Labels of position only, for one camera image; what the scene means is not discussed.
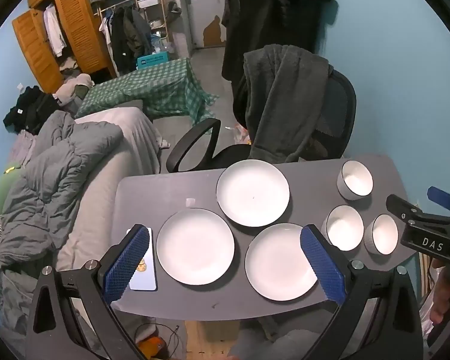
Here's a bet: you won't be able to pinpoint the white door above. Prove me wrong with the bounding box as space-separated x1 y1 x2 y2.
175 0 230 51

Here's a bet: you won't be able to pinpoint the light grey bed sheet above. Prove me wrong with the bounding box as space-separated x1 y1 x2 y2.
55 107 163 272

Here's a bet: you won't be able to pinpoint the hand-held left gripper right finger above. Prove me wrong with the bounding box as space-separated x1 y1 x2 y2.
300 224 424 360

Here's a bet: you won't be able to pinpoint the white bowl with dark rim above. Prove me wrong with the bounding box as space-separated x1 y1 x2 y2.
364 214 399 256
321 205 365 252
336 160 374 200

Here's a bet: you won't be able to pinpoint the green checked cloth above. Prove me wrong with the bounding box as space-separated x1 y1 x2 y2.
75 58 220 125

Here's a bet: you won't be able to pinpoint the black mesh office chair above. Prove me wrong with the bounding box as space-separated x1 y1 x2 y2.
166 68 358 175

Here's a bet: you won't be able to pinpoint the orange floor item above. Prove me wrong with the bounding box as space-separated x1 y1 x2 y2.
135 334 166 360

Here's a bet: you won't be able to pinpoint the white hanging shirt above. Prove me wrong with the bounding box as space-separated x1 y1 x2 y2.
43 4 67 59

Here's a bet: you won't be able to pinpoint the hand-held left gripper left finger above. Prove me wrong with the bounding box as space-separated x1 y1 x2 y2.
24 224 151 360

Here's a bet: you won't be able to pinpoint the dark grey fleece garment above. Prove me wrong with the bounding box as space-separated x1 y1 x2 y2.
232 44 335 164

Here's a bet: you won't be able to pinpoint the white plate with dark rim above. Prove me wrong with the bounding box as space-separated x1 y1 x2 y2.
216 159 290 228
244 223 319 302
156 208 236 286

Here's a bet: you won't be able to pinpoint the clothes rack with dark clothes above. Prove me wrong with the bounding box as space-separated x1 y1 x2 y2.
97 4 153 78

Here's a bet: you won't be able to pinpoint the person's right hand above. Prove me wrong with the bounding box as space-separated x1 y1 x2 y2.
429 267 450 325

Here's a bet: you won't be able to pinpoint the black clothes pile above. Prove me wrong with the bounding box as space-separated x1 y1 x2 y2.
3 85 61 136

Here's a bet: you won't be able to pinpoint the black hanging coats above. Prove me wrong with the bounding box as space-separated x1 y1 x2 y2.
220 0 334 84

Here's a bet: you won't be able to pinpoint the grey puffy duvet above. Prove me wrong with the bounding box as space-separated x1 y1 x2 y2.
0 110 125 282

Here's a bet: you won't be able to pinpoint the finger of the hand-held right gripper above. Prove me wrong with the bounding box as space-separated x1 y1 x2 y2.
385 194 450 229
427 186 450 219

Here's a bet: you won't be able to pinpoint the pale clothes pile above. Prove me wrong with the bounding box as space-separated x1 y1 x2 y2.
52 73 95 106

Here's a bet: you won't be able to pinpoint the pale blue phone with sticker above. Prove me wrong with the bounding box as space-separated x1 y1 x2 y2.
126 227 158 292

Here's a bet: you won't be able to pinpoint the wooden louvred wardrobe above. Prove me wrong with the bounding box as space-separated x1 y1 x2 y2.
12 0 118 94

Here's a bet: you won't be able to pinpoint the black cable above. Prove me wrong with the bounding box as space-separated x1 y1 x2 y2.
135 322 181 360

